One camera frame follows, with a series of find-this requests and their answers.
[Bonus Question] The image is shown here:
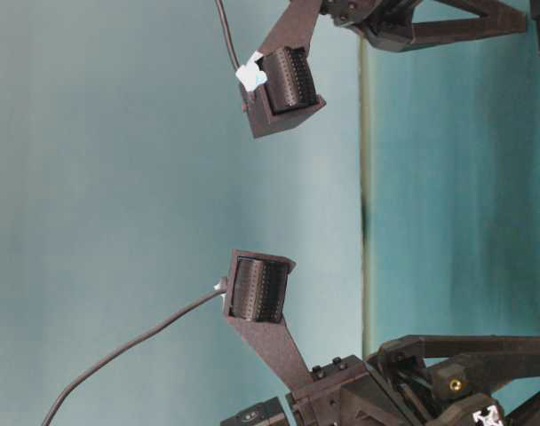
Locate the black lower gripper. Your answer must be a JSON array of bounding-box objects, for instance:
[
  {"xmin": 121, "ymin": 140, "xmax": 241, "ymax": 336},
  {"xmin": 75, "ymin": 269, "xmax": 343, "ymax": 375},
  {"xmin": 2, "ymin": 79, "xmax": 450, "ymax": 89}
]
[{"xmin": 286, "ymin": 335, "xmax": 540, "ymax": 425}]

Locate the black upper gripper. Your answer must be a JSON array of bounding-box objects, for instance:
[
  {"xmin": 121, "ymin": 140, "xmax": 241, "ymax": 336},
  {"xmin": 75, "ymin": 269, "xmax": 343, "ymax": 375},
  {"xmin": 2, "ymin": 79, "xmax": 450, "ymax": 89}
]
[{"xmin": 320, "ymin": 0, "xmax": 528, "ymax": 52}]

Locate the black upper wrist camera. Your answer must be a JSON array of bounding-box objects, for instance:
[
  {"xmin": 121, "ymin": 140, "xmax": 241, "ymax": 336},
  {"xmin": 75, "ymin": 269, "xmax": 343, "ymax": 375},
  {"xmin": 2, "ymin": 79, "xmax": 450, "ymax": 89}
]
[{"xmin": 240, "ymin": 1, "xmax": 326, "ymax": 138}]

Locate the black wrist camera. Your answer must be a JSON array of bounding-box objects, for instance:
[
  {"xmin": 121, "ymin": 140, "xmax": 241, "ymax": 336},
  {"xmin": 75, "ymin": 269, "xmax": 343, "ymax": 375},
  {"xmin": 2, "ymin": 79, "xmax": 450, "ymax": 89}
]
[
  {"xmin": 223, "ymin": 249, "xmax": 314, "ymax": 391},
  {"xmin": 240, "ymin": 1, "xmax": 326, "ymax": 138}
]

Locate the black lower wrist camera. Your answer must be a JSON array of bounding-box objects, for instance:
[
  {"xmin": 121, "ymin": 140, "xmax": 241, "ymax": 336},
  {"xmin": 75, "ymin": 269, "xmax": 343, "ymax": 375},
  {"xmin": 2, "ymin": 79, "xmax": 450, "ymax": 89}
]
[{"xmin": 223, "ymin": 249, "xmax": 314, "ymax": 391}]

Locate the black lower camera cable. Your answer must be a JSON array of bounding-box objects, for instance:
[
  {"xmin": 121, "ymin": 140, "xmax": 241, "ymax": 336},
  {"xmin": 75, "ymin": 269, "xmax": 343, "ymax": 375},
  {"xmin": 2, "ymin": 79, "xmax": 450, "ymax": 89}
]
[{"xmin": 40, "ymin": 283, "xmax": 229, "ymax": 426}]

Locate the black camera cable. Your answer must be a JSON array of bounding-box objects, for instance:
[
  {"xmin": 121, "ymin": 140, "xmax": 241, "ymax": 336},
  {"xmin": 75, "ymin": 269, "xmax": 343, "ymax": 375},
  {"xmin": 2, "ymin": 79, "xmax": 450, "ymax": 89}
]
[
  {"xmin": 213, "ymin": 0, "xmax": 244, "ymax": 72},
  {"xmin": 40, "ymin": 283, "xmax": 229, "ymax": 426}
]

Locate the black upper camera cable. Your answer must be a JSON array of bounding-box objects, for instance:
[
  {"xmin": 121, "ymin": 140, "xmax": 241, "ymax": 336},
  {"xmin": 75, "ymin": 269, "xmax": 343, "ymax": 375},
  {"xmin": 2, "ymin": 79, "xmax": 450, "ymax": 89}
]
[{"xmin": 213, "ymin": 0, "xmax": 244, "ymax": 72}]

